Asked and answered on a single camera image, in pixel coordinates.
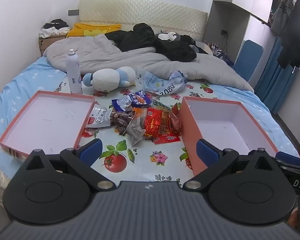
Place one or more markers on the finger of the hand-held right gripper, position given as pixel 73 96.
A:
pixel 288 158

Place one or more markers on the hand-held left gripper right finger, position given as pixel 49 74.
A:
pixel 207 151

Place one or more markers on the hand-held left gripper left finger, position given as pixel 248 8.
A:
pixel 91 151

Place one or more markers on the deep pink cardboard box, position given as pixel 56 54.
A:
pixel 220 130

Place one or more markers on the clear packet of brown dates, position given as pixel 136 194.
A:
pixel 121 121

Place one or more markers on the dark red snack bag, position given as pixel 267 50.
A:
pixel 175 122

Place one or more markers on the bright red snack packet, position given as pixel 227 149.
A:
pixel 165 139

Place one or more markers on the clear grey snack packet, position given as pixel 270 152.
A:
pixel 136 132

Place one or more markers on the small orange red snack packet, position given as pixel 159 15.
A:
pixel 165 121

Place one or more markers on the blue white snack packet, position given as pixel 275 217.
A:
pixel 122 103

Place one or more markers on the red yellow snack packet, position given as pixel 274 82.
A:
pixel 152 125

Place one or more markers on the orange clear snack packet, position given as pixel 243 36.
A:
pixel 139 112

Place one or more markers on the green snack packet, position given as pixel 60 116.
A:
pixel 160 104

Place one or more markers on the blue orange snack packet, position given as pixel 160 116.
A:
pixel 141 98

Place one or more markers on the fruit print tablecloth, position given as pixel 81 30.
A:
pixel 140 160

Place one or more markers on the shallow pink box lid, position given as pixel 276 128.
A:
pixel 45 120

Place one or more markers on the white blue plush toy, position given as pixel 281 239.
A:
pixel 107 78

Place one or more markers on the crumpled blue white plastic bag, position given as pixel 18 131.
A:
pixel 165 83

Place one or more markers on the blue curtain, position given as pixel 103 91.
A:
pixel 275 80

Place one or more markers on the white spray bottle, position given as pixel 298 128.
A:
pixel 73 72

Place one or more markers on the clear dotted plastic bag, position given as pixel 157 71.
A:
pixel 140 76

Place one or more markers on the grey quilt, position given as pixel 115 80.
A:
pixel 95 55

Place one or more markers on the light blue bed sheet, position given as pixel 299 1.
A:
pixel 20 80

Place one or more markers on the blue covered chair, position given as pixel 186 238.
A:
pixel 248 57

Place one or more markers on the small bottles on nightstand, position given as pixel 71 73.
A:
pixel 214 46

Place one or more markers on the brown cardboard box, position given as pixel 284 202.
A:
pixel 48 43

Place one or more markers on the yellow pillow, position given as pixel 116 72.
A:
pixel 90 30

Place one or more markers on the grey white penguin plush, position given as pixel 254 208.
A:
pixel 167 36

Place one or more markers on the black clothing heap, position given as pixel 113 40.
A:
pixel 140 37

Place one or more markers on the hanging black jacket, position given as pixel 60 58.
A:
pixel 298 30

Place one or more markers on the pile of black white clothes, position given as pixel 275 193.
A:
pixel 53 27

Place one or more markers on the hanging grey jacket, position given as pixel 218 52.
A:
pixel 282 15

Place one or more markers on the white grey wardrobe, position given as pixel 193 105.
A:
pixel 240 5

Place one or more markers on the cream padded headboard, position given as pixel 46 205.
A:
pixel 145 11

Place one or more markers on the black wall outlet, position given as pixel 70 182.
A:
pixel 223 32

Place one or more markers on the grey wall switch panel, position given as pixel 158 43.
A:
pixel 73 12

